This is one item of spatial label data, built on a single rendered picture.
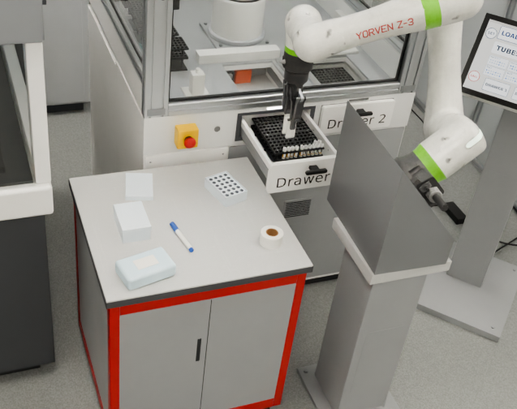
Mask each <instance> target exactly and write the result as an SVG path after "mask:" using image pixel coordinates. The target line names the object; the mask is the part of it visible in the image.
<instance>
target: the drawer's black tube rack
mask: <svg viewBox="0 0 517 409"><path fill-rule="evenodd" d="M278 117H279V118H278ZM254 119H255V120H254ZM274 120H276V121H274ZM283 120H284V114H281V115H273V116H265V117H257V118H252V121H253V122H254V123H255V125H251V129H252V130H253V132H254V133H255V136H256V137H257V138H258V140H259V141H260V142H261V144H262V146H263V147H264V151H266V152H267V153H268V154H269V157H270V158H271V160H272V161H273V162H277V161H290V160H296V159H303V158H310V157H322V156H323V154H321V155H320V154H317V155H315V152H314V155H313V156H312V155H311V153H310V156H307V154H306V157H304V156H302V157H299V153H298V154H297V157H294V154H293V158H290V157H289V158H288V159H287V158H286V157H285V159H282V154H280V155H275V154H274V150H280V149H283V147H288V146H289V147H291V146H296V145H298V146H299V148H300V145H305V144H307V145H309V144H311V145H312V144H313V143H314V140H317V141H318V139H317V137H316V136H315V135H314V133H313V132H312V130H311V129H310V128H309V126H308V125H307V123H306V122H305V121H304V120H303V118H302V117H301V120H300V122H296V127H295V137H294V138H286V137H285V136H286V134H282V127H283ZM267 121H268V122H267ZM260 122H261V123H260ZM305 126H306V127H305ZM309 132H311V133H309ZM313 138H315V139H313Z"/></svg>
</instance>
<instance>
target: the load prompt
mask: <svg viewBox="0 0 517 409"><path fill-rule="evenodd" d="M497 39H499V40H503V41H507V42H510V43H513V44H516V45H517V30H516V29H513V28H508V27H505V26H501V28H500V31H499V33H498V36H497Z"/></svg>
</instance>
